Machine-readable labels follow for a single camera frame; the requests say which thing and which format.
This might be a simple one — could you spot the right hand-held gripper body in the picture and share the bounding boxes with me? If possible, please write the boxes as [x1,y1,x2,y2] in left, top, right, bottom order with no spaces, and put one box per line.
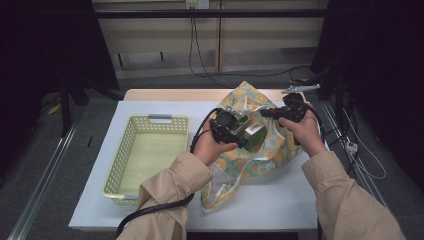
[281,83,321,123]

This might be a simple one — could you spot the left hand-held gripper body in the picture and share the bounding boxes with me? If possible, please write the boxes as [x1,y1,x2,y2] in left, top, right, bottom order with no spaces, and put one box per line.
[209,107,239,135]

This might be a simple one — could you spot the tall green white box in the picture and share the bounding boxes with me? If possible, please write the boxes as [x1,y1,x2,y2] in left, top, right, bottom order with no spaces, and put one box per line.
[233,114,268,153]

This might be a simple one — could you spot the orange print cloth bag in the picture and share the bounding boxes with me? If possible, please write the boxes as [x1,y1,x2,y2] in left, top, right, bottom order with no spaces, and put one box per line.
[199,80,331,213]

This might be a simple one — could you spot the cream plastic basket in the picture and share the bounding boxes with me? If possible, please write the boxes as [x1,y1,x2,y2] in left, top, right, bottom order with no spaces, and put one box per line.
[101,113,191,206]

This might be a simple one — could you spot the person's left hand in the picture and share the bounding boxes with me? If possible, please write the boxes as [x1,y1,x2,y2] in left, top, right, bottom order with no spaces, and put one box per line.
[193,119,238,167]

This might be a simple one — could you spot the person's right hand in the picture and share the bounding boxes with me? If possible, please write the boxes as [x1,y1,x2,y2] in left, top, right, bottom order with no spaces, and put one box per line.
[279,106,329,158]

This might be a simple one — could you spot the black metal stand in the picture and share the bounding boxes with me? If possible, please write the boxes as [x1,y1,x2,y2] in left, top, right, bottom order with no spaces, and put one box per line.
[58,74,124,138]
[296,63,351,134]

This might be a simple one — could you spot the white power strip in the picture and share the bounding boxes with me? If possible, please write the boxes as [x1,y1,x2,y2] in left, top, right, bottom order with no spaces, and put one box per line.
[344,139,359,155]

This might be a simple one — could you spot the dark curtain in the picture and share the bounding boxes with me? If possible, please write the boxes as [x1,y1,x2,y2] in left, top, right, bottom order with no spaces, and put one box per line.
[311,0,424,191]
[0,0,120,178]

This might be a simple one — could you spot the black horizontal bar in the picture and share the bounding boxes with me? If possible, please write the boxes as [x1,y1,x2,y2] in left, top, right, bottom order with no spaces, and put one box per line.
[93,9,329,19]

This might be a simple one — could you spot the right hand-held gripper cable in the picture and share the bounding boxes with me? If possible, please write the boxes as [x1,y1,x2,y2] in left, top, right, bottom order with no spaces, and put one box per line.
[296,99,326,144]

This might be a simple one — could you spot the hand-held gripper cable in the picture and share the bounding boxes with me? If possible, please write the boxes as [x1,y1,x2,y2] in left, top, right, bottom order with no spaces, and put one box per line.
[115,107,223,238]
[296,99,326,144]

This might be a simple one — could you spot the black wall cable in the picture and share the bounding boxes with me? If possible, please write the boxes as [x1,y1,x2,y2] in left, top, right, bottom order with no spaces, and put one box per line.
[188,8,313,89]

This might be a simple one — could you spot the white floor cable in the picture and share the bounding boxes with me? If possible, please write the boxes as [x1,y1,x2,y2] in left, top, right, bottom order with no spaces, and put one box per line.
[343,109,388,181]

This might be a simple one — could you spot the metal floor rail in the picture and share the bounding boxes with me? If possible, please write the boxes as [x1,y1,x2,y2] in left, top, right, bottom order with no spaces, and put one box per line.
[6,123,79,240]
[319,99,408,240]

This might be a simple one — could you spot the left hand-held gripper cable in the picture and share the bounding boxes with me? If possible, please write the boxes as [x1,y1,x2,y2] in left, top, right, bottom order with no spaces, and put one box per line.
[115,107,223,238]

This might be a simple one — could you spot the white wall socket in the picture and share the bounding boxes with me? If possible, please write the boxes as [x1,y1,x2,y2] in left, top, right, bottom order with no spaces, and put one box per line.
[185,0,210,10]

